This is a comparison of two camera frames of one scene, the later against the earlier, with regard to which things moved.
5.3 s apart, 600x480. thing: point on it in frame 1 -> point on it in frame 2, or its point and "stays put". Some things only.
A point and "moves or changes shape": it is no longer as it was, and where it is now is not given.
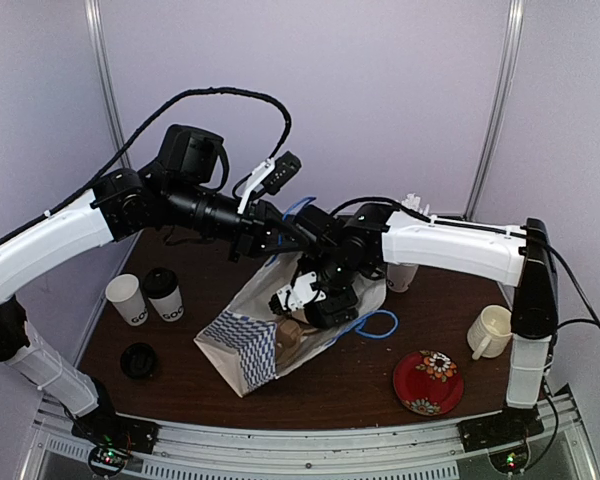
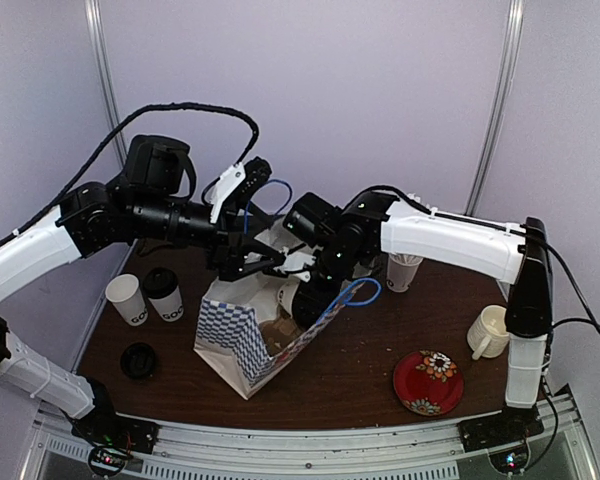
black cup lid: (139, 360) stays put
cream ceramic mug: (490, 332) stays put
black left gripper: (253, 231) -> (229, 261)
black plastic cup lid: (160, 283) stays put
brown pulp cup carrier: (289, 333) -> (278, 330)
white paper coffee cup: (171, 308) stays put
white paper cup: (125, 292) stays put
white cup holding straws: (399, 276) stays put
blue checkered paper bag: (254, 344) moves or changes shape
